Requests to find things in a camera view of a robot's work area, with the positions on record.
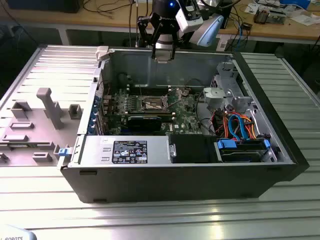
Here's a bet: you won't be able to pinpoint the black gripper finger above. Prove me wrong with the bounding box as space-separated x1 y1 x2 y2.
161 22 180 61
136 14 161 60

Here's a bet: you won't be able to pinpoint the CPU socket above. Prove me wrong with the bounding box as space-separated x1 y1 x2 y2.
141 95 165 111

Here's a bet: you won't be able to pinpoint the wooden workbench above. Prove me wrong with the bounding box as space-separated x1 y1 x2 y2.
0 0 320 46

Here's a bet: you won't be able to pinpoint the silver drive cage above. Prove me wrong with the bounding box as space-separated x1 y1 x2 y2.
210 61 254 112

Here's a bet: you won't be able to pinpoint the silver metal housing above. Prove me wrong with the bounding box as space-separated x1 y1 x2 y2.
202 87 227 111

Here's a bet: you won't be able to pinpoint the green motherboard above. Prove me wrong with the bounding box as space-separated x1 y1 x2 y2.
103 86 210 138

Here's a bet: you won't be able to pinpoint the black graphics card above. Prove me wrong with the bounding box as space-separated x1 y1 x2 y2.
126 114 164 133

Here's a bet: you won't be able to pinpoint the metal cooler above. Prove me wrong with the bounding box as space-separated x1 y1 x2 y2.
253 7 270 25

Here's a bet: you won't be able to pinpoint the black plastic shroud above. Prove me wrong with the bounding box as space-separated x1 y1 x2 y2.
168 134 217 165

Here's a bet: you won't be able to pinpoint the grey metal box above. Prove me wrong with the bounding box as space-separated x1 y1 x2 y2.
268 9 286 25

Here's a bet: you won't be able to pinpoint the hard disk in blue carrier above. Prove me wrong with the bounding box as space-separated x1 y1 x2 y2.
215 138 272 163

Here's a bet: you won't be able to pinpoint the power supply label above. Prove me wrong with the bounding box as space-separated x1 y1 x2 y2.
113 140 148 165

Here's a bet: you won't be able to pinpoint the silver power supply unit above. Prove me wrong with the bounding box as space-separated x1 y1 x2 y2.
81 135 173 167

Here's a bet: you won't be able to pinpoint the white papers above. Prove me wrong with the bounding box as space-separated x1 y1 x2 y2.
291 14 320 26

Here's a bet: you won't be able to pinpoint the black PC case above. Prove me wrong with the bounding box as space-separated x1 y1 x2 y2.
57 44 310 205

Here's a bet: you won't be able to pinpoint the blue case latch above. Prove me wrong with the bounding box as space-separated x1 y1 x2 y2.
57 147 73 158

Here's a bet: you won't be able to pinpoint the grey parts rack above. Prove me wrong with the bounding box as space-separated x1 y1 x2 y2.
0 87 83 167

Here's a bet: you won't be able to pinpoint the pale teach pendant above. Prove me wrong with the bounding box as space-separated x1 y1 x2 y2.
0 223 38 240

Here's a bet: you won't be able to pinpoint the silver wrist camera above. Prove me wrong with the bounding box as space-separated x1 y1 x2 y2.
174 0 204 34

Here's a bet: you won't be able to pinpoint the thin black wire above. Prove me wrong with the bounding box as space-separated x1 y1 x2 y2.
184 78 210 89

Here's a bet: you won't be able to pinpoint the orange wire bundle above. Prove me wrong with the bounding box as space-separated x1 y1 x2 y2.
246 117 263 140
214 109 231 139

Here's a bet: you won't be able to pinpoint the blue flat cable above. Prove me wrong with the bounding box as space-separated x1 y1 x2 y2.
227 113 251 141

